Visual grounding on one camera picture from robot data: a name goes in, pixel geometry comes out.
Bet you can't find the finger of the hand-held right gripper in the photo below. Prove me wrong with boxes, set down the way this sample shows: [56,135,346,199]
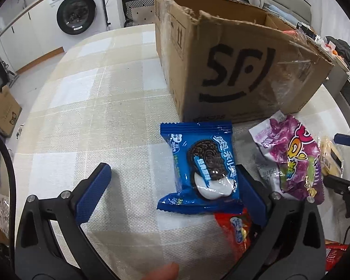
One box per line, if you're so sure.
[323,175,350,194]
[334,128,350,152]

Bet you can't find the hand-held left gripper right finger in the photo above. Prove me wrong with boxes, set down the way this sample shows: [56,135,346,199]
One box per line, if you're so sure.
[222,166,329,280]

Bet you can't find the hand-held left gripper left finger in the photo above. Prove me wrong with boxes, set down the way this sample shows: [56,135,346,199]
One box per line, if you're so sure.
[14,162,121,280]

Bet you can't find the red snack packet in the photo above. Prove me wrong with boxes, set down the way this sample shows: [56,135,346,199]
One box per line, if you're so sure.
[214,208,261,264]
[325,239,350,272]

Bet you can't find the purple candy bag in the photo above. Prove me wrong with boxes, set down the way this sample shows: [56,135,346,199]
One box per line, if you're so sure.
[249,110,324,205]

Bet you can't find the blue cookie packet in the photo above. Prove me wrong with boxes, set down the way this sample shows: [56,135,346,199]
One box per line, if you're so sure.
[157,122,244,215]

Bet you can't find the brown cardboard box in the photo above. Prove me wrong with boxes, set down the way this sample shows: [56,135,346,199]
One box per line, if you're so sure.
[154,0,334,123]

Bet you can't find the person's left hand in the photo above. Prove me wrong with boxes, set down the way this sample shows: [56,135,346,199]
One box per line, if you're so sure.
[140,262,180,280]

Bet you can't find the dark padded jacket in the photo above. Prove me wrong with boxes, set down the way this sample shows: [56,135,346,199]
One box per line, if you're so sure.
[327,36,350,79]

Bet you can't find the checked tablecloth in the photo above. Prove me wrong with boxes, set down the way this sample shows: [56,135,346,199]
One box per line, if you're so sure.
[13,23,350,280]

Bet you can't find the printed cardboard box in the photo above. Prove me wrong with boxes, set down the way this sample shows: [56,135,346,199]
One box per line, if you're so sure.
[0,86,22,137]

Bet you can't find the light blue pillow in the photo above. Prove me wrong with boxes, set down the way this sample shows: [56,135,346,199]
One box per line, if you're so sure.
[264,4,283,18]

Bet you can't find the white kitchen base cabinets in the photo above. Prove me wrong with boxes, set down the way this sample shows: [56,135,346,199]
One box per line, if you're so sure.
[0,0,65,73]

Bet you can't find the white washing machine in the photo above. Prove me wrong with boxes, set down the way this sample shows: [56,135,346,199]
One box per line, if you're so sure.
[49,0,105,35]

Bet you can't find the black white patterned rug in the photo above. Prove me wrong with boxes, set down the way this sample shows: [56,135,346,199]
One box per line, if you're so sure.
[122,0,155,28]

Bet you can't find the black cable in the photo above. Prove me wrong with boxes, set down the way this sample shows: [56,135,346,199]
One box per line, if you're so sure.
[0,121,17,280]

